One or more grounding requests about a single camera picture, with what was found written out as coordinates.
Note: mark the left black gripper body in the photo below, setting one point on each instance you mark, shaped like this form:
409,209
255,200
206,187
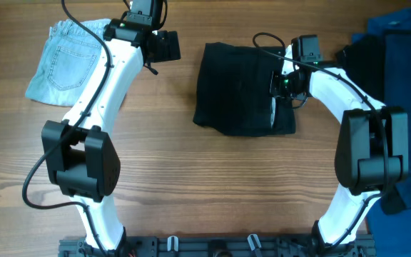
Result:
165,51

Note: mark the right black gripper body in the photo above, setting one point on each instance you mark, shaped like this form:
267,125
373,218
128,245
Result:
282,86

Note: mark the black shorts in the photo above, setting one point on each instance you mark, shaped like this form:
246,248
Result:
233,93

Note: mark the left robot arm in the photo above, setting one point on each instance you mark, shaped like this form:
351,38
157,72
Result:
79,155

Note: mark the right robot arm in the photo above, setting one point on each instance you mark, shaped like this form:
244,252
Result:
372,149

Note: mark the folded light blue jeans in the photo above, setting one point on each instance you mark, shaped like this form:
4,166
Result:
67,61

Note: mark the blue garment pile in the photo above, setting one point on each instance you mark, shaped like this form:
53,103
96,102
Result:
390,219

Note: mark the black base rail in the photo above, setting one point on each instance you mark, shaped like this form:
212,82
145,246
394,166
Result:
252,245

